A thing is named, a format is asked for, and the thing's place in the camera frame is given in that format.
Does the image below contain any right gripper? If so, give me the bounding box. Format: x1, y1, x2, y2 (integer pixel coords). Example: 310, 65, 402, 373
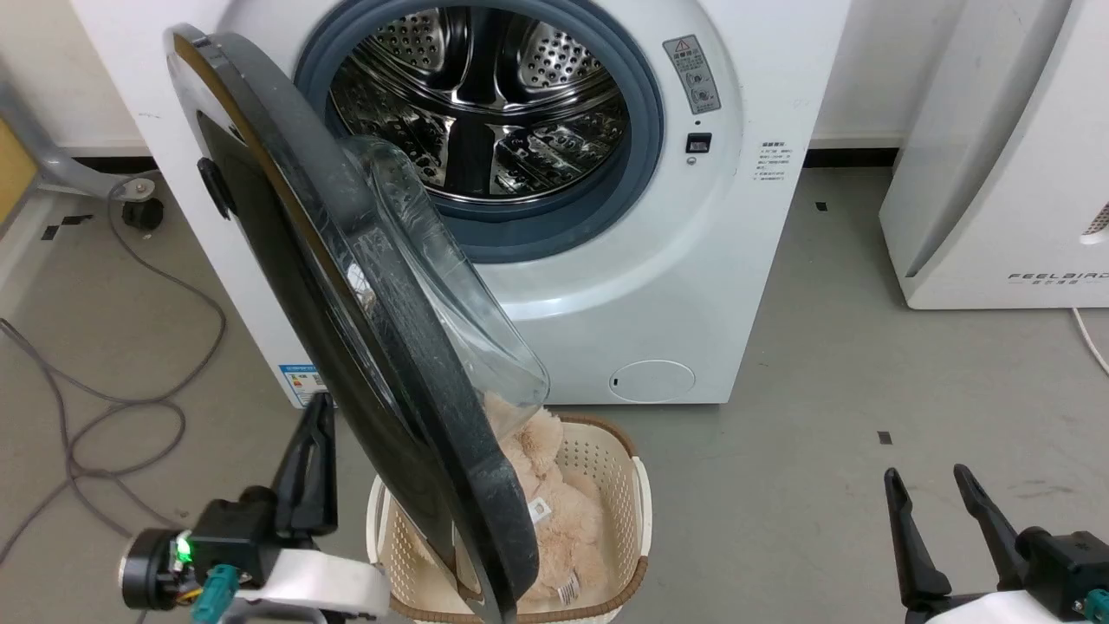
883, 464, 1109, 624

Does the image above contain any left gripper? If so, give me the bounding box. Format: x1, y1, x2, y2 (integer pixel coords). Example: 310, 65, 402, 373
120, 392, 392, 623

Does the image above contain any black round washer door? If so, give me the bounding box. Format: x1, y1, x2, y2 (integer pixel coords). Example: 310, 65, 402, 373
163, 23, 552, 624

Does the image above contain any white front-load washing machine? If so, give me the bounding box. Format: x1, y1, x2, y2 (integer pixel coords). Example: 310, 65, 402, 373
69, 0, 854, 410

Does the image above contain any grey rubber door gasket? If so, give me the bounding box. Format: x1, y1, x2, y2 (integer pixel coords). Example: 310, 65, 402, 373
293, 0, 666, 265

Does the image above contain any blue energy label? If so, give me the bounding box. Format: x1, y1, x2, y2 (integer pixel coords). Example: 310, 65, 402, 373
278, 363, 331, 409

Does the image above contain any beige plush toy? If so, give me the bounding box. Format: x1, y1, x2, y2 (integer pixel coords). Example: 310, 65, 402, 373
482, 392, 611, 614

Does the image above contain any cream plastic laundry basket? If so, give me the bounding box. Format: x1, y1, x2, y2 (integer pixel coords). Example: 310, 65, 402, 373
366, 413, 652, 624

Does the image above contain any black caster wheel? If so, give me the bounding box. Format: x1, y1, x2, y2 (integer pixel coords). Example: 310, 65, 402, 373
121, 197, 165, 231

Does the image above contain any round drain filter cover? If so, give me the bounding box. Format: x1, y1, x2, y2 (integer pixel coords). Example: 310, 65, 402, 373
607, 359, 697, 405

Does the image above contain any white air purifier appliance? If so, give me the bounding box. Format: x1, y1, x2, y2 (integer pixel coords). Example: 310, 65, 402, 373
879, 0, 1109, 311

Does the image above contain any grey metal chair leg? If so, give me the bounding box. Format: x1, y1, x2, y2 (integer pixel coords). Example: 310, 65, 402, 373
0, 82, 162, 205

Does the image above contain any small text label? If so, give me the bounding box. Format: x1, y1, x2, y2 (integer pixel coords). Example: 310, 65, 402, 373
753, 140, 788, 184

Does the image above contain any yellow wooden board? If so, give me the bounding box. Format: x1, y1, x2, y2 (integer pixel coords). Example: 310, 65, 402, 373
0, 114, 41, 230

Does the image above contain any steel washer drum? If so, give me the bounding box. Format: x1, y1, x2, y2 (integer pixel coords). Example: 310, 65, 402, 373
327, 4, 632, 205

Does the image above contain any grey warning sticker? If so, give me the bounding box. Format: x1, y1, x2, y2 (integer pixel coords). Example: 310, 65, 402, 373
663, 35, 723, 116

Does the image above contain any grey floor cable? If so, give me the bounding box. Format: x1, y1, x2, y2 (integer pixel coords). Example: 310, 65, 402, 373
0, 178, 229, 564

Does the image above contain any white power cable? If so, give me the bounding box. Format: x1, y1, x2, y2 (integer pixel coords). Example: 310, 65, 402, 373
1071, 307, 1109, 377

